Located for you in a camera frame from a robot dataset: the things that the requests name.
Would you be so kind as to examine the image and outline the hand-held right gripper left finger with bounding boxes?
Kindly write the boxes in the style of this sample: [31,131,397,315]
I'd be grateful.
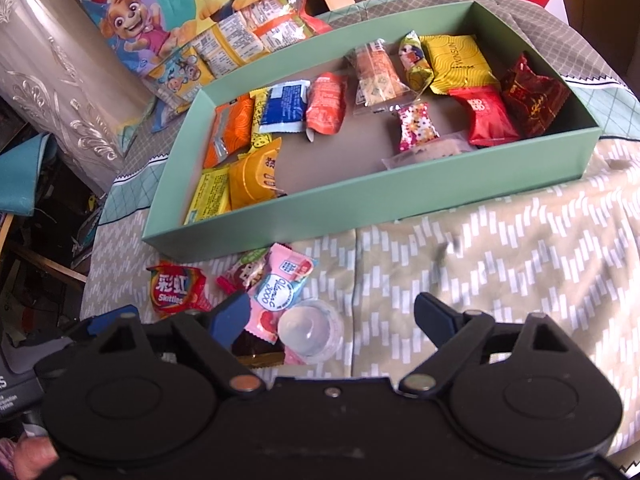
[92,292,266,396]

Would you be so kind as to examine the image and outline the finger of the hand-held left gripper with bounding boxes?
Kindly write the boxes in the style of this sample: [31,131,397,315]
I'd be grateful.
[65,305,138,348]

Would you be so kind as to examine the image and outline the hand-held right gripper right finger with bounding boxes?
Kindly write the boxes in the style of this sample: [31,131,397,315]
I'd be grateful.
[399,292,583,398]

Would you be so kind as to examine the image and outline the pink sachet packet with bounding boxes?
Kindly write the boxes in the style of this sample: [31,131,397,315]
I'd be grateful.
[245,242,318,366]

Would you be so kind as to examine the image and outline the clear jelly cup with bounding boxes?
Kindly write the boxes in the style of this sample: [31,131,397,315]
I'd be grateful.
[276,297,346,361]

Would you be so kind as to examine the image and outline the large yellow biscuit packet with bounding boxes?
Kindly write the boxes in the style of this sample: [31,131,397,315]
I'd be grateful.
[183,166,233,226]

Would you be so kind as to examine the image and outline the green cardboard box tray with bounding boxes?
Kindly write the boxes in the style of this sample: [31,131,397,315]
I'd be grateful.
[141,0,603,263]

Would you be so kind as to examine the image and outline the yellow orange pastry packet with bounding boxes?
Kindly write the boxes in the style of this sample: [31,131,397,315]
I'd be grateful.
[227,136,288,211]

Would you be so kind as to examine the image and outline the clear packet with white sweet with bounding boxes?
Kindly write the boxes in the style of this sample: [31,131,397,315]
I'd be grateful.
[381,132,476,170]

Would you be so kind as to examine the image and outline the floral print candy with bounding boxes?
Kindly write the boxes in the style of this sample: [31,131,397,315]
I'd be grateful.
[390,101,441,156]

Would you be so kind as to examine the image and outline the red packet with gold print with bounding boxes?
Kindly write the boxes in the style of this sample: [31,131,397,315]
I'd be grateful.
[447,85,521,148]

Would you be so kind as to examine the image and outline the blue and white packet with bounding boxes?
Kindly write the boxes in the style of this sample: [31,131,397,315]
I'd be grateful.
[259,80,311,135]

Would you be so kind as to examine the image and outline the orange red snack packet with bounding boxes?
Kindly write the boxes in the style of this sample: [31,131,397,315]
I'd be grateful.
[305,71,348,143]

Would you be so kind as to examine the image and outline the dark red foil packet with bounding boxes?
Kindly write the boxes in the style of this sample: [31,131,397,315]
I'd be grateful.
[500,52,571,138]

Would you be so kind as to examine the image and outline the clear packet of orange crackers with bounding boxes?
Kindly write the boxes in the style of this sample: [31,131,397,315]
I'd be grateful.
[345,37,418,111]

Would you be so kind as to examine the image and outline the person's left hand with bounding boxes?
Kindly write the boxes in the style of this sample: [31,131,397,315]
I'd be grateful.
[0,437,60,480]

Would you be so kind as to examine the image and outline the brown gold candy wrapper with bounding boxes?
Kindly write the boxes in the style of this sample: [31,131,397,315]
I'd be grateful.
[231,332,286,368]

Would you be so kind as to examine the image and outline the small red candy wrapper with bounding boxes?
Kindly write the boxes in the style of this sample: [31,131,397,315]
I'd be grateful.
[216,247,273,293]

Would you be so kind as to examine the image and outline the red rainbow candy packet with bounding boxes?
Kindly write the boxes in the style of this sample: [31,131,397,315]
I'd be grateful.
[146,261,213,318]

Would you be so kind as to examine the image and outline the small yellow candy bar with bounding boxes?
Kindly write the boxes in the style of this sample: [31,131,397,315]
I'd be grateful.
[398,30,435,95]

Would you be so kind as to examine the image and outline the yellow striped cake packet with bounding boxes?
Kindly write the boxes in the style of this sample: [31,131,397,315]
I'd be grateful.
[419,34,501,96]

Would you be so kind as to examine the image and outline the cartoon puppy snack bag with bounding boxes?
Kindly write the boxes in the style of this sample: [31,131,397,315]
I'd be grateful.
[55,0,333,133]

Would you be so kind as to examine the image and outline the brown cardboard box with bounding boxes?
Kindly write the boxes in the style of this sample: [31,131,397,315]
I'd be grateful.
[550,0,640,78]

